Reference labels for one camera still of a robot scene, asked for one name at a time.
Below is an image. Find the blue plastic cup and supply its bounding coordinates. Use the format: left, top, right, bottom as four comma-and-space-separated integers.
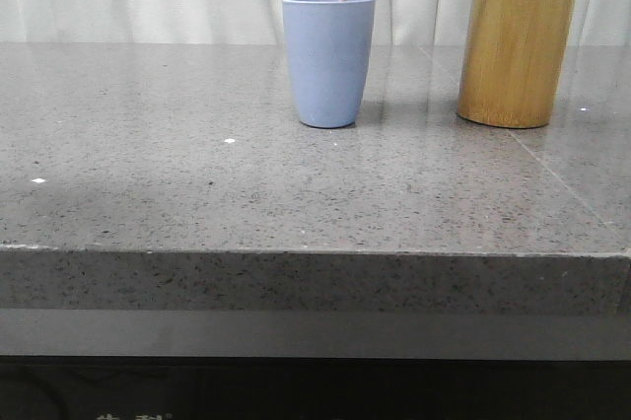
282, 0, 376, 128

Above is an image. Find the bamboo cylinder holder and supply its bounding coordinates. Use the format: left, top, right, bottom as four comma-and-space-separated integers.
456, 0, 575, 129

